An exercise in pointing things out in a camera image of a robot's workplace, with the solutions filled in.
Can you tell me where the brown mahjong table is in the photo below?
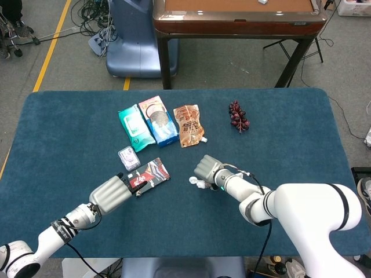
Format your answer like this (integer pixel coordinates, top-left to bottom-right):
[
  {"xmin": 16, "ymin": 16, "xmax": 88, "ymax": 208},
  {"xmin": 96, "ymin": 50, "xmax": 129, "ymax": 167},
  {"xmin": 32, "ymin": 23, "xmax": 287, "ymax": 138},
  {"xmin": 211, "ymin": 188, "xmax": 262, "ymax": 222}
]
[{"xmin": 152, "ymin": 0, "xmax": 328, "ymax": 90}]

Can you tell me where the thin black floor cable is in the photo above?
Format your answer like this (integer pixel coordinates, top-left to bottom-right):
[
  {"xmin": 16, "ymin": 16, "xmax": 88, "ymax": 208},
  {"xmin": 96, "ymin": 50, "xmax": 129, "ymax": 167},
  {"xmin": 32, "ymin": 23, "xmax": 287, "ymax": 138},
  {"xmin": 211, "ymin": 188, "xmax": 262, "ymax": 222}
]
[{"xmin": 299, "ymin": 25, "xmax": 371, "ymax": 140}]

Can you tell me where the small white bottle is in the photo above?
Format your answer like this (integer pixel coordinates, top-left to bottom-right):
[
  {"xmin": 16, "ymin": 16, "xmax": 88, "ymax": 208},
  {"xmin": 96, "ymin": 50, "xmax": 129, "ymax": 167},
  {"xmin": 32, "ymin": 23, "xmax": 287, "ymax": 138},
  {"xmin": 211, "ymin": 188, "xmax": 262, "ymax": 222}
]
[{"xmin": 188, "ymin": 176, "xmax": 215, "ymax": 191}]

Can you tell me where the black tray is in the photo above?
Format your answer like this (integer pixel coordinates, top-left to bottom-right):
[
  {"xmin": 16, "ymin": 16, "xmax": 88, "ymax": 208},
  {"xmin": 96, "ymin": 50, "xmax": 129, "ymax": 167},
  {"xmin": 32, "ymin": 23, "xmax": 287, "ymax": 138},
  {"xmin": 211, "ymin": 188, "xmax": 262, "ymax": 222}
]
[{"xmin": 351, "ymin": 166, "xmax": 371, "ymax": 182}]

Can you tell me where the black red snack packet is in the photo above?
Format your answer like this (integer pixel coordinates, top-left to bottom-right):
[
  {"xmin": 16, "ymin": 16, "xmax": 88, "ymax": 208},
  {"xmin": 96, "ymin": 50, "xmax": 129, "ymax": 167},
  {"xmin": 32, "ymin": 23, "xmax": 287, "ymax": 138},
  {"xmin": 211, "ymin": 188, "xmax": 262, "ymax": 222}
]
[{"xmin": 127, "ymin": 157, "xmax": 171, "ymax": 199}]

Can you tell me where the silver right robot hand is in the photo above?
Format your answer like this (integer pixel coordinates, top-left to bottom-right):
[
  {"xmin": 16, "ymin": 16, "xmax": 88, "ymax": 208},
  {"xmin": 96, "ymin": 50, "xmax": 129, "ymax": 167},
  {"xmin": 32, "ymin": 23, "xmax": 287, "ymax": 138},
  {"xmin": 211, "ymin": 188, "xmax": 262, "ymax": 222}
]
[{"xmin": 193, "ymin": 154, "xmax": 224, "ymax": 184}]

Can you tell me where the green wet wipes pack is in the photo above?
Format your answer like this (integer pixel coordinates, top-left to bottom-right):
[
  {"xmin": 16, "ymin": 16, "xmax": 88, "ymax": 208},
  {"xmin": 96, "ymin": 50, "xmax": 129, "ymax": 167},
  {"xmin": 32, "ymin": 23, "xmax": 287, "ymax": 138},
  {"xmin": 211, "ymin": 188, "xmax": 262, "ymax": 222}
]
[{"xmin": 118, "ymin": 104, "xmax": 157, "ymax": 153}]

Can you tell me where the white floor cable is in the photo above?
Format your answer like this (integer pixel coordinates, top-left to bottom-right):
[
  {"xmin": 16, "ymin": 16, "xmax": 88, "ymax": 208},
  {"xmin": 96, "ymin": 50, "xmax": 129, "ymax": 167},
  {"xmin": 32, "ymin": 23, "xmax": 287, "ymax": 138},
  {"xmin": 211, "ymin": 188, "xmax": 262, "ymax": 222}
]
[{"xmin": 37, "ymin": 25, "xmax": 88, "ymax": 41}]

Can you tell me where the blue felt table cloth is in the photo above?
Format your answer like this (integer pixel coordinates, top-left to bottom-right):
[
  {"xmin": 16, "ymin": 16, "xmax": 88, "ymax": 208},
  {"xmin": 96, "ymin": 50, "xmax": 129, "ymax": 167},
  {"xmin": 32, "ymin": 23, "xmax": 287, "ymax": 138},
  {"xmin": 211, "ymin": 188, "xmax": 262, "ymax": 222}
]
[{"xmin": 0, "ymin": 87, "xmax": 355, "ymax": 259}]

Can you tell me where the black folding stand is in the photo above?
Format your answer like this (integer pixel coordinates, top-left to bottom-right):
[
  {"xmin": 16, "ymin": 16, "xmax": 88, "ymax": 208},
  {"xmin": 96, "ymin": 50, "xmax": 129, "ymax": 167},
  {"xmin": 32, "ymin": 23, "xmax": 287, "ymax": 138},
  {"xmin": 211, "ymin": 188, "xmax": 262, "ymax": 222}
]
[{"xmin": 263, "ymin": 36, "xmax": 325, "ymax": 64}]

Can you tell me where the person leg with dark sneaker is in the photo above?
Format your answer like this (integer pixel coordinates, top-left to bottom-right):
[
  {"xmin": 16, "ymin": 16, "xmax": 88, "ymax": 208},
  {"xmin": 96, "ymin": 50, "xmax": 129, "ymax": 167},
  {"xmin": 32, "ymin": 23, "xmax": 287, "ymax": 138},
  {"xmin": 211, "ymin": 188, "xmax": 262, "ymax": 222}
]
[{"xmin": 0, "ymin": 0, "xmax": 35, "ymax": 37}]

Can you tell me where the white plastic basket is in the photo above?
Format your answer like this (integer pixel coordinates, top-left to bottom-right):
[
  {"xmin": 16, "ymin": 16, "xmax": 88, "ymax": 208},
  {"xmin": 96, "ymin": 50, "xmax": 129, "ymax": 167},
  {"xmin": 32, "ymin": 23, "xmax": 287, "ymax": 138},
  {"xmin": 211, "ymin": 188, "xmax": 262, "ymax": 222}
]
[{"xmin": 336, "ymin": 0, "xmax": 371, "ymax": 17}]

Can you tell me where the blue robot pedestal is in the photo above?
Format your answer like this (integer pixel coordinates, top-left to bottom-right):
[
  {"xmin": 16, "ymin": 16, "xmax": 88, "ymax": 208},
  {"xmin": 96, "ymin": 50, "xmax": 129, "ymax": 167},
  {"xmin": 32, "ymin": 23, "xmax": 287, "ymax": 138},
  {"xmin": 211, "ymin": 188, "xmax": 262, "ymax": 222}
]
[{"xmin": 106, "ymin": 0, "xmax": 179, "ymax": 78}]

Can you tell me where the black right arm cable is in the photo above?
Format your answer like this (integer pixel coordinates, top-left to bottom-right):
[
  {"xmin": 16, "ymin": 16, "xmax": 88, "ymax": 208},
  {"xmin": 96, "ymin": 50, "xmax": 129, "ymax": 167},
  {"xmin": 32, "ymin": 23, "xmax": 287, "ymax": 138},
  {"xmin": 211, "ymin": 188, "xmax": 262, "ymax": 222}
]
[{"xmin": 222, "ymin": 163, "xmax": 274, "ymax": 278}]

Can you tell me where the blue pink snack bag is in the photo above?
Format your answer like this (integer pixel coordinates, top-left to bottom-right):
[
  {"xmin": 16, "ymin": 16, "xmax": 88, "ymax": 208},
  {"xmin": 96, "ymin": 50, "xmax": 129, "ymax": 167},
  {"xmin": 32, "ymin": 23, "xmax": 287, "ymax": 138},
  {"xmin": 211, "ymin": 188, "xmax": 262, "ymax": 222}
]
[{"xmin": 138, "ymin": 95, "xmax": 180, "ymax": 148}]

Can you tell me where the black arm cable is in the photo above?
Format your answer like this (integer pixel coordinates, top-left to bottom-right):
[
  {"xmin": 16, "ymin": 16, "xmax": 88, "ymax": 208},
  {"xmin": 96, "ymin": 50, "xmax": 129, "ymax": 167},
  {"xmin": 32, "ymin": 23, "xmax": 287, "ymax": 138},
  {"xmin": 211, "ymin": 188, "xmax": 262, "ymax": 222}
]
[
  {"xmin": 66, "ymin": 242, "xmax": 103, "ymax": 278},
  {"xmin": 222, "ymin": 163, "xmax": 274, "ymax": 278}
]

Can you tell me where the orange spout pouch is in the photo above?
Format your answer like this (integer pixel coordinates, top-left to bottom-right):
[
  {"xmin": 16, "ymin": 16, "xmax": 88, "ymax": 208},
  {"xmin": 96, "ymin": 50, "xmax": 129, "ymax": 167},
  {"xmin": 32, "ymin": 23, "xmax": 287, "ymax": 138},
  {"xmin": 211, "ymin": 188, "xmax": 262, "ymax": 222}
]
[{"xmin": 173, "ymin": 104, "xmax": 209, "ymax": 149}]

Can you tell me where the grey sneaker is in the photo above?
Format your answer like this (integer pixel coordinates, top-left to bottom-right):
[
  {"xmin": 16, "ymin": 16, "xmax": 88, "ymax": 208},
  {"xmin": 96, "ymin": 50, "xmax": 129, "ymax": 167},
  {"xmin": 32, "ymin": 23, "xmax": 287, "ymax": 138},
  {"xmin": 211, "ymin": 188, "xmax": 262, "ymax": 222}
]
[{"xmin": 357, "ymin": 177, "xmax": 371, "ymax": 210}]

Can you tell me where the white sneaker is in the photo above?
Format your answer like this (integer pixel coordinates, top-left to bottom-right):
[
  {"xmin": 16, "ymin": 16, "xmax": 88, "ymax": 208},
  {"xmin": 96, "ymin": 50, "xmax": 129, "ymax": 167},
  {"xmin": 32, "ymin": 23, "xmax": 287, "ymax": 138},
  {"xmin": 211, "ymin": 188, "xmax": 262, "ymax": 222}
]
[{"xmin": 285, "ymin": 258, "xmax": 308, "ymax": 278}]

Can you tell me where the clear plastic box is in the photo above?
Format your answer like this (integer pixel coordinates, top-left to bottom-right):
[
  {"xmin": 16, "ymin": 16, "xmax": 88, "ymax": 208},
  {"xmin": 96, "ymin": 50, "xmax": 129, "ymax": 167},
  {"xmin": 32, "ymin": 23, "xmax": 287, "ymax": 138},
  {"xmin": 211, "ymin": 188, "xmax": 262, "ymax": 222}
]
[{"xmin": 117, "ymin": 146, "xmax": 141, "ymax": 170}]

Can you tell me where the floor cable bundle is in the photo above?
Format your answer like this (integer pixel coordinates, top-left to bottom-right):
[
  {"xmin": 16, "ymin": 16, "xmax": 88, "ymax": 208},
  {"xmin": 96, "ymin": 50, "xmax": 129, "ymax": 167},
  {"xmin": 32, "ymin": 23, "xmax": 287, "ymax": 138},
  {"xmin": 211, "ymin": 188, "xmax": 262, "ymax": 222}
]
[{"xmin": 71, "ymin": 0, "xmax": 117, "ymax": 56}]

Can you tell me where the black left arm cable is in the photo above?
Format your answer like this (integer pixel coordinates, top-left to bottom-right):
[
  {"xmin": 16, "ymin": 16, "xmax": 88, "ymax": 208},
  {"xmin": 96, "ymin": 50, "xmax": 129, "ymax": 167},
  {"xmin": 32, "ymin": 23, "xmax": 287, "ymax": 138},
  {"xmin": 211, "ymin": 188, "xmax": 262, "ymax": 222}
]
[{"xmin": 66, "ymin": 242, "xmax": 103, "ymax": 278}]

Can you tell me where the dark red grape bunch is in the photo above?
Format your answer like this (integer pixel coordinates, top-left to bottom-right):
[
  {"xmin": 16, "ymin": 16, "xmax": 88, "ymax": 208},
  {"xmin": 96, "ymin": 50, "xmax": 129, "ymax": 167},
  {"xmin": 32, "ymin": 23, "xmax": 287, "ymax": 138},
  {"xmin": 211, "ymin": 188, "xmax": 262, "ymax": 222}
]
[{"xmin": 228, "ymin": 100, "xmax": 251, "ymax": 134}]

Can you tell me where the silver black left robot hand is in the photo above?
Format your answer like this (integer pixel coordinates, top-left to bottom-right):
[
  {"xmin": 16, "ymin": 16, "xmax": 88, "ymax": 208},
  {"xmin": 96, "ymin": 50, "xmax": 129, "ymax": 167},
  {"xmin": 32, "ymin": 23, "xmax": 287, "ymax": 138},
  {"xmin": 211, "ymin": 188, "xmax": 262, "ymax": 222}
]
[{"xmin": 89, "ymin": 172, "xmax": 155, "ymax": 217}]

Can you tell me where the white base panel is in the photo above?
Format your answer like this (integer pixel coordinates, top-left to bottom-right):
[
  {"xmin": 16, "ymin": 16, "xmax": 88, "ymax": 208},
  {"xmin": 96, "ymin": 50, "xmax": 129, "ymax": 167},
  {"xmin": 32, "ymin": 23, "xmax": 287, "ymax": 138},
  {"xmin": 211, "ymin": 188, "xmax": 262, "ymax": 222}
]
[{"xmin": 61, "ymin": 257, "xmax": 123, "ymax": 278}]

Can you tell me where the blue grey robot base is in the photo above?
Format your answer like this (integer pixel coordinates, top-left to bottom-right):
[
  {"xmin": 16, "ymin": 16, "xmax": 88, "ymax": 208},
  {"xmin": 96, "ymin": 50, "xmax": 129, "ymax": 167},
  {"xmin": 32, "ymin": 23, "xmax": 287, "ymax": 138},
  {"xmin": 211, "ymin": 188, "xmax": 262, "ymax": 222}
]
[{"xmin": 121, "ymin": 257, "xmax": 248, "ymax": 278}]

